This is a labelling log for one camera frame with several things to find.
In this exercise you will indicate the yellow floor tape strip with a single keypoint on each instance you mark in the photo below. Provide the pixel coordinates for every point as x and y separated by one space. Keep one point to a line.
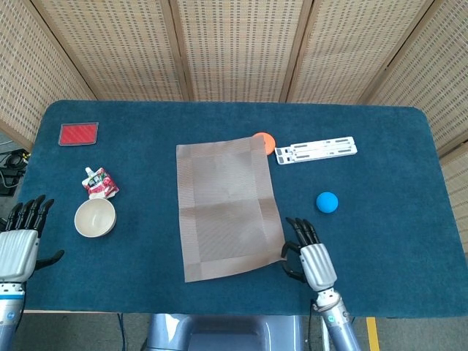
373 334

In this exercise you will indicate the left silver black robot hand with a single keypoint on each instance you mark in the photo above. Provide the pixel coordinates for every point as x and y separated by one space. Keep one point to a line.
16 256

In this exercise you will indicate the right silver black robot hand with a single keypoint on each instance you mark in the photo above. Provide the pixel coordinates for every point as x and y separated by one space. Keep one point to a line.
318 267

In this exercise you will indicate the blue carpet table cover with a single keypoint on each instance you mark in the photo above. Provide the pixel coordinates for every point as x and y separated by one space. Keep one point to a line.
146 120

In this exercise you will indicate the red packet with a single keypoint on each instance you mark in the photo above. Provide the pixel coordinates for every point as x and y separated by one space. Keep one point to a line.
78 134

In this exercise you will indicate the blue ball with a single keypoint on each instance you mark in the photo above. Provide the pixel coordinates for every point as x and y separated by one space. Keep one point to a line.
327 202

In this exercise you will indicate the white folding stand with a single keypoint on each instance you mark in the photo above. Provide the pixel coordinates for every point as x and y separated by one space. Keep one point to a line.
314 150

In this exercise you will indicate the orange disc with hole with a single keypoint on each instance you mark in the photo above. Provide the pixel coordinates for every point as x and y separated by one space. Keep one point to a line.
270 143

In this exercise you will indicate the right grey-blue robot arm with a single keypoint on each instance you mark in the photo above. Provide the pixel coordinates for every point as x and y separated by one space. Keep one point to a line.
342 332

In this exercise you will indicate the beige bowl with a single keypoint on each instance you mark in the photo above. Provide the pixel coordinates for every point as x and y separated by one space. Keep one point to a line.
95 218

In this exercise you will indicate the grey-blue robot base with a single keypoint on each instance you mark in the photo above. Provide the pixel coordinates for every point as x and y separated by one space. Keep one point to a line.
219 332

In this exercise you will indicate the woven bamboo folding screen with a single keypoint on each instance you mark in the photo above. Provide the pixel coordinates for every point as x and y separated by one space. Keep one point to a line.
237 47

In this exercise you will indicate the brown woven placemat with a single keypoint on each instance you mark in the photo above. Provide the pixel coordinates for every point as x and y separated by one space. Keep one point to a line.
226 208

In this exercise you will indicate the red spouted drink pouch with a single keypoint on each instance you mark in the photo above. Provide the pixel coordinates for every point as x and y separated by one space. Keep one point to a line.
100 184

